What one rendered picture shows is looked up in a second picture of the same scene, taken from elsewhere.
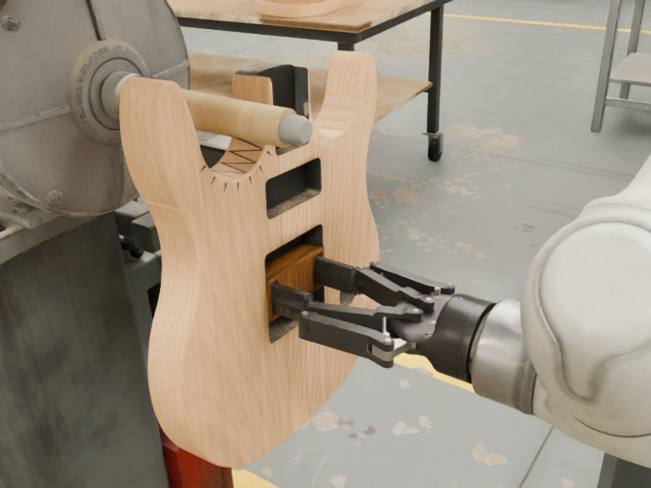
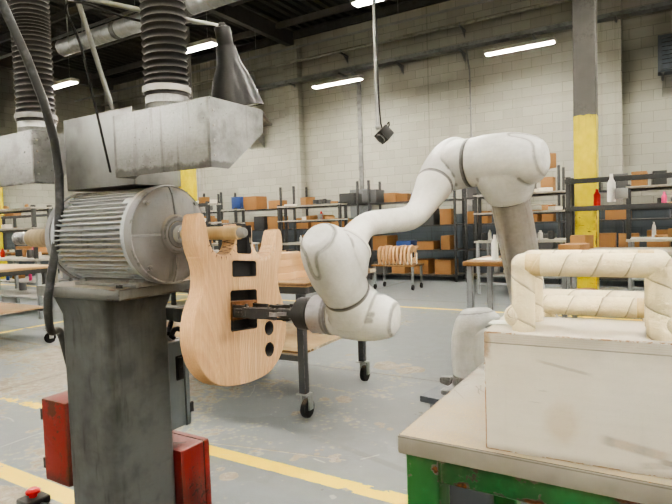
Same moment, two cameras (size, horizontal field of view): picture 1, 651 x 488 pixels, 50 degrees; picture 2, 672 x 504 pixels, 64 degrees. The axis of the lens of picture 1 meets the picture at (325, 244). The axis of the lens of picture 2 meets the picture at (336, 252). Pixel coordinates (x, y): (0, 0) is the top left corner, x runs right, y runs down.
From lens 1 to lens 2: 76 cm
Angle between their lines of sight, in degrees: 26
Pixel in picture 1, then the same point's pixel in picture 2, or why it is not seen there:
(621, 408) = (327, 276)
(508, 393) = (316, 321)
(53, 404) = (124, 394)
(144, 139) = (189, 231)
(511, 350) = (317, 304)
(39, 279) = (129, 326)
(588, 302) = (311, 240)
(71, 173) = (157, 260)
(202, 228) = (207, 267)
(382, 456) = not seen: outside the picture
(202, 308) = (204, 299)
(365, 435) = not seen: outside the picture
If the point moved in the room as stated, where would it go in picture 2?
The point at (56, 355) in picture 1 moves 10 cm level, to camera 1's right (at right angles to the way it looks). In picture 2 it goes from (130, 368) to (168, 366)
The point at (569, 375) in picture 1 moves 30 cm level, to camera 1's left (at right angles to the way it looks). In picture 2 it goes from (311, 266) to (152, 272)
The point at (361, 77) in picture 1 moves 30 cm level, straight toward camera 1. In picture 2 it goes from (274, 237) to (260, 240)
